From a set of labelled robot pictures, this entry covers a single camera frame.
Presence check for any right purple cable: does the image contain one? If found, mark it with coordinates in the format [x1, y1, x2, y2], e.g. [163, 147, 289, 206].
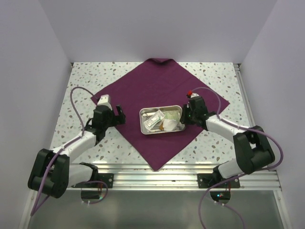
[193, 87, 284, 229]

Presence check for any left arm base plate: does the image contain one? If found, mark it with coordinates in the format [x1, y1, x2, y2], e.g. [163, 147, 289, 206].
[77, 163, 114, 189]

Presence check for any steel instrument tray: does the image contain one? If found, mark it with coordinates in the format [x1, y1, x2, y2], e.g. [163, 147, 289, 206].
[139, 105, 185, 135]

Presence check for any purple cable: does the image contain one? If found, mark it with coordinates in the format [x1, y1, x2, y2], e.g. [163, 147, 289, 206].
[193, 87, 284, 229]
[30, 86, 109, 217]

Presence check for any aluminium rail frame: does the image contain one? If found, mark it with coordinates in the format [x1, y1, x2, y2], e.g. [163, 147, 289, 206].
[19, 62, 291, 229]

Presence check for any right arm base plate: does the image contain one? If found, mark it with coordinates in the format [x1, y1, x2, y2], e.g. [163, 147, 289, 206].
[197, 173, 241, 188]

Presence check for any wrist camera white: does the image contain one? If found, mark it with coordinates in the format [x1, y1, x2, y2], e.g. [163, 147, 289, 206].
[97, 94, 112, 109]
[186, 90, 199, 99]

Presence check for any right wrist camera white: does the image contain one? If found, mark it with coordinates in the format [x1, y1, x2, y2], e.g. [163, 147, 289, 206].
[186, 90, 199, 99]

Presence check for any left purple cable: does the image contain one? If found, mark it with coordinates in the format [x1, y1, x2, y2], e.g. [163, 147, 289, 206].
[30, 86, 109, 217]

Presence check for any white gauze pad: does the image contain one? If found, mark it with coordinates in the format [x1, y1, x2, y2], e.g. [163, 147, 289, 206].
[163, 119, 178, 132]

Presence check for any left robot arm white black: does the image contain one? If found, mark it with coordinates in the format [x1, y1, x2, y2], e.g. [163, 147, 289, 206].
[28, 105, 126, 198]

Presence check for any suture packet white green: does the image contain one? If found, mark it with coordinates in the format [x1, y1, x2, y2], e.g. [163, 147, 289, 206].
[144, 110, 165, 130]

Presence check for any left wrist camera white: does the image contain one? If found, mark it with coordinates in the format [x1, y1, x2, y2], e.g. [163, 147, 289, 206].
[97, 94, 112, 109]

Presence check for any purple cloth mat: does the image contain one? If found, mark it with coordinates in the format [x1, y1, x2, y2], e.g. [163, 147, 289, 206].
[91, 58, 229, 171]

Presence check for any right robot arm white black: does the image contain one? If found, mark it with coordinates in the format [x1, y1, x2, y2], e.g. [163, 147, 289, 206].
[180, 94, 275, 187]

